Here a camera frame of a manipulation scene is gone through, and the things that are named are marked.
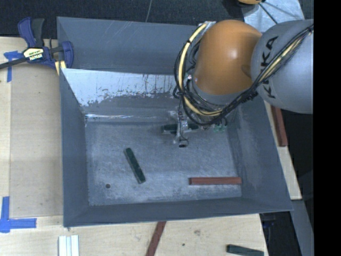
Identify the black cylinder on white bracket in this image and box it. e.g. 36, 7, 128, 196
173, 129, 189, 148

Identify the pale wood flat board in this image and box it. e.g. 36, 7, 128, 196
9, 64, 65, 219

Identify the red-brown flat block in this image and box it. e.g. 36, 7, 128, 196
144, 220, 167, 256
271, 105, 289, 147
188, 177, 243, 186

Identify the dark green flat block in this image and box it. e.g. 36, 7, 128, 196
226, 244, 265, 256
123, 147, 147, 185

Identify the grey metal bin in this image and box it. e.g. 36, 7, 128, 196
56, 16, 294, 228

